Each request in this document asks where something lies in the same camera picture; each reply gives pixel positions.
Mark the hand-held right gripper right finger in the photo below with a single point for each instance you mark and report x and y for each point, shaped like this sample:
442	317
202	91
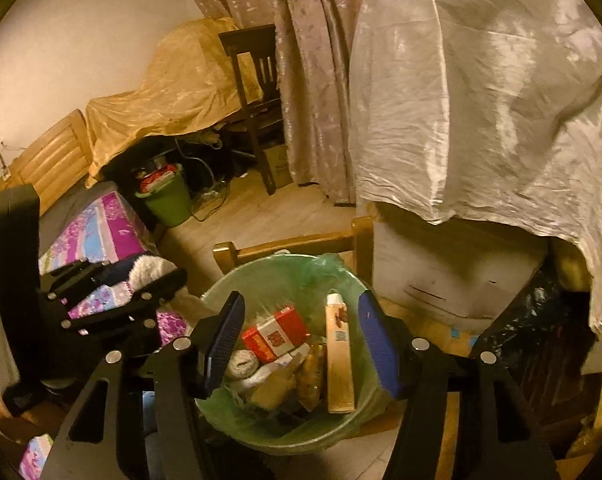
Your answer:
381	345

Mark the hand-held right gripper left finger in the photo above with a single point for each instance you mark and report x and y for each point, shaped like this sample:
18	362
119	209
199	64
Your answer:
226	345

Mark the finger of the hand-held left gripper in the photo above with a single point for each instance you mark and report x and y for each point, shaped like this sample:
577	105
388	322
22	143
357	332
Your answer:
76	277
141	297

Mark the long orange medicine box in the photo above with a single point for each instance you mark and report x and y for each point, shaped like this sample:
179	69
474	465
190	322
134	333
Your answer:
340	360

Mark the red and white box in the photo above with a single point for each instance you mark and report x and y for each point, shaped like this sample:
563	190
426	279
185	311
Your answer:
276	335

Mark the tan box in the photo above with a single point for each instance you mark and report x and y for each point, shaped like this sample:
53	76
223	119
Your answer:
273	390

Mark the bin with green bag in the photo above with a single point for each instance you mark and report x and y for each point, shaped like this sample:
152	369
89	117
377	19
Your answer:
281	430

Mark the striped floral bed sheet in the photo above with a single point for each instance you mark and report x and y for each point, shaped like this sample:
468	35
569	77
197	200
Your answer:
101	230

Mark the grey bed sheet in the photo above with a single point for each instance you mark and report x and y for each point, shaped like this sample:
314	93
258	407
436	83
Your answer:
66	215

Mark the green bucket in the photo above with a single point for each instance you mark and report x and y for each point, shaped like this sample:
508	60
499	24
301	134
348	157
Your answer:
168	205

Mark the wooden stool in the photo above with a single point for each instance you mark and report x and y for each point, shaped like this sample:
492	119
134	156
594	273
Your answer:
291	246

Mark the red packet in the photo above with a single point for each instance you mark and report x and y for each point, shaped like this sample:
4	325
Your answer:
158	177

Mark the wooden headboard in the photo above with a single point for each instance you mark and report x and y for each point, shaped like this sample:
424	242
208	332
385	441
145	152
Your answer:
46	155

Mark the black plastic bag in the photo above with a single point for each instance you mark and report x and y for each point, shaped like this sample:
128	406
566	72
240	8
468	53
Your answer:
531	320

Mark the cardboard box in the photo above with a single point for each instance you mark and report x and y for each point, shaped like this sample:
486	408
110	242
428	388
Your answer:
278	165

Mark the yellow cloth cover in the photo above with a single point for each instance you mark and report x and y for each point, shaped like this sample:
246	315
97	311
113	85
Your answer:
171	90

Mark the dark wooden chair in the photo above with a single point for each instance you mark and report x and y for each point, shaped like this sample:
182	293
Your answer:
253	65

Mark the patterned pink curtain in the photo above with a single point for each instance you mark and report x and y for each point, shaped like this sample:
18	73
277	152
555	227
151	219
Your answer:
306	60

